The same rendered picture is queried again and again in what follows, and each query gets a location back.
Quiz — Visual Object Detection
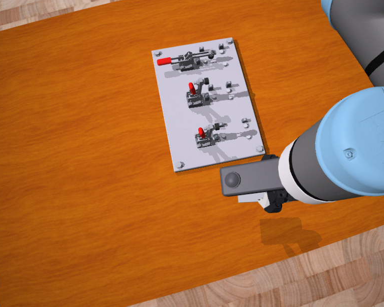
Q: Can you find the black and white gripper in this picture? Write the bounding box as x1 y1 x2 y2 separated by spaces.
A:
258 154 298 213

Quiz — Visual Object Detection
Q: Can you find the grey toggle clamp with red handle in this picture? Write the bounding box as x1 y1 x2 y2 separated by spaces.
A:
195 123 220 148
157 49 216 71

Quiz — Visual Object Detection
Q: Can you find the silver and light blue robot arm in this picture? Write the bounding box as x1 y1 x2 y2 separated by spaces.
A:
219 0 384 205

